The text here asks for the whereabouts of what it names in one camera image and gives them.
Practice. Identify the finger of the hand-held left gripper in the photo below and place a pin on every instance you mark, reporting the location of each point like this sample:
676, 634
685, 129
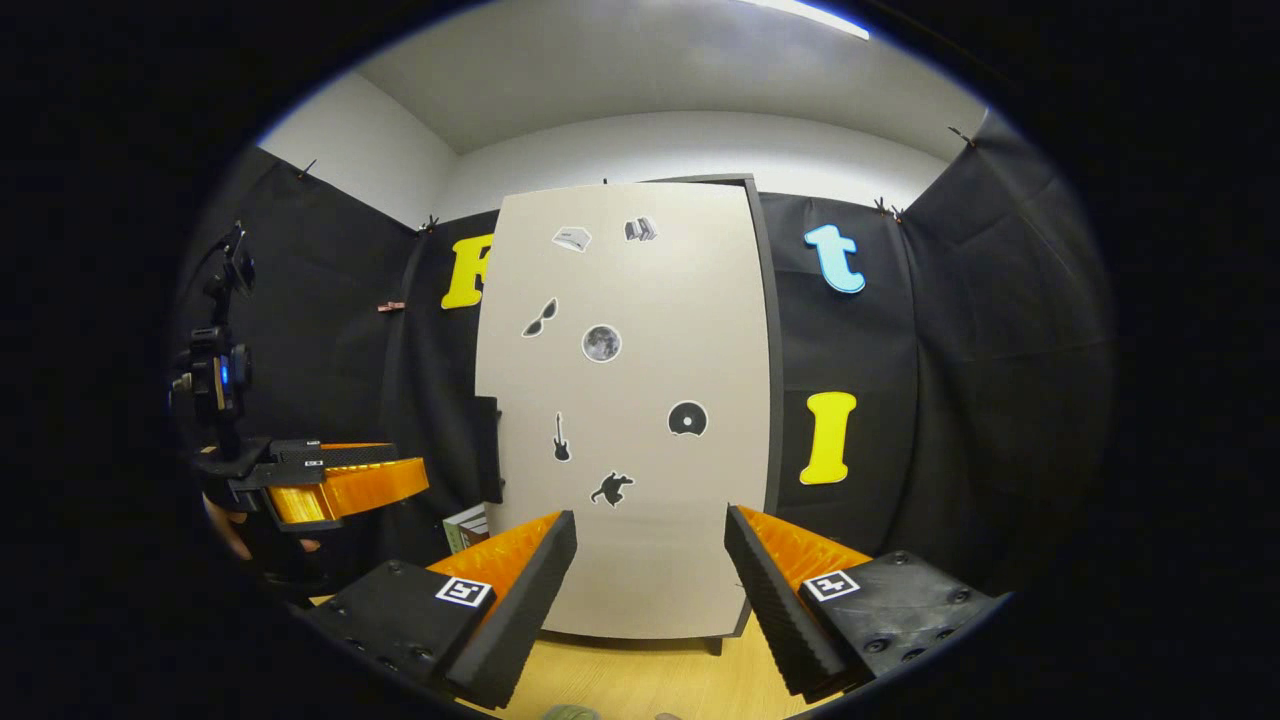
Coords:
340, 455
360, 490

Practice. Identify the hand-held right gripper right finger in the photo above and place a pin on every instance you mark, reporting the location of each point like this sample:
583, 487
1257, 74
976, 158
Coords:
775, 600

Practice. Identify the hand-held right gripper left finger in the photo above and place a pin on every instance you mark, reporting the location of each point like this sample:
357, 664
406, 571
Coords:
520, 600

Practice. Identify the ceiling light panel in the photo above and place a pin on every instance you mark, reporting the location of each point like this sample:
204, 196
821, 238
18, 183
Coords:
805, 15

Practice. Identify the light green book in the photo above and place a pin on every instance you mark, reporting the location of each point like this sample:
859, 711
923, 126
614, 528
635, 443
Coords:
466, 530

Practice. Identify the row of black clips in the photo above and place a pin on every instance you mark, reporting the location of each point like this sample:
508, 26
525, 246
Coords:
428, 222

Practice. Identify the black backdrop cloth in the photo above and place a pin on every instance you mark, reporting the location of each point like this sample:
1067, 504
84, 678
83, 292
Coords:
950, 400

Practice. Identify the green coaster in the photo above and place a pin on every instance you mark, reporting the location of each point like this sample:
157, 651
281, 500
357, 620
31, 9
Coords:
572, 713

